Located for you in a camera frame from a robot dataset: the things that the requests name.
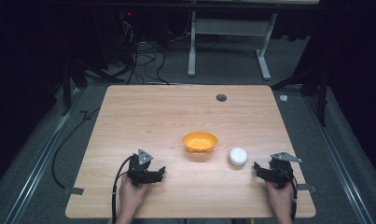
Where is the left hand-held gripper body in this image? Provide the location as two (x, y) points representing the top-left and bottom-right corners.
(126, 148), (159, 188)

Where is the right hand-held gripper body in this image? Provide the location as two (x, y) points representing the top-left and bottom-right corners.
(263, 151), (303, 189)

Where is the white round lid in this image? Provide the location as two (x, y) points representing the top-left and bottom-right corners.
(228, 147), (249, 167)

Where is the orange plastic bowl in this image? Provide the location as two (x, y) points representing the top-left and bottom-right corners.
(182, 131), (218, 154)

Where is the person's left hand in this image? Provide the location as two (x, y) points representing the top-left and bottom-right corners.
(118, 175), (150, 217)

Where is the person's right hand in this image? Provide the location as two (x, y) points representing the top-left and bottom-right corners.
(265, 180), (295, 218)

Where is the grey tape strip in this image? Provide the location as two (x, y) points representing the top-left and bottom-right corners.
(297, 183), (318, 194)
(63, 186), (85, 196)

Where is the black tripod stand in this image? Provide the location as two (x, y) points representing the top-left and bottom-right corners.
(60, 56), (125, 117)
(270, 65), (330, 128)

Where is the dark computer tower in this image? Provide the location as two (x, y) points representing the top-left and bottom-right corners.
(114, 6), (171, 64)

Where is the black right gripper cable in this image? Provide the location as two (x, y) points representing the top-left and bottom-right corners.
(277, 167), (299, 222)

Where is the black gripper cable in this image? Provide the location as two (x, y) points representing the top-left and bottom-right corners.
(111, 154), (134, 224)
(277, 167), (299, 222)

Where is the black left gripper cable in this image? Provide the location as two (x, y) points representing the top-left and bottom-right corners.
(111, 154), (134, 224)

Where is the metal floor rail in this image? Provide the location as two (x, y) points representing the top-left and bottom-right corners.
(302, 92), (375, 224)
(2, 90), (81, 224)

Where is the long black floor cable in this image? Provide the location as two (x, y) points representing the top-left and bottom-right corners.
(50, 106), (102, 190)

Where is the tangle of black floor cables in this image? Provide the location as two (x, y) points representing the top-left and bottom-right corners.
(115, 18), (172, 86)

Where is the white metal desk frame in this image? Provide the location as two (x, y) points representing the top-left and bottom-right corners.
(187, 10), (278, 81)

